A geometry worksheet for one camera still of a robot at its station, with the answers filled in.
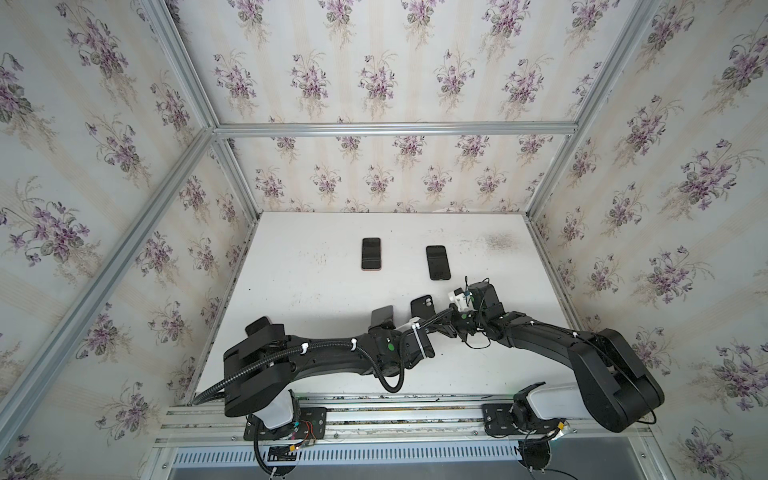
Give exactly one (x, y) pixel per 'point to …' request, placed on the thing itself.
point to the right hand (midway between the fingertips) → (426, 327)
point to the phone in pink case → (371, 254)
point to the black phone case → (422, 307)
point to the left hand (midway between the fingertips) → (384, 325)
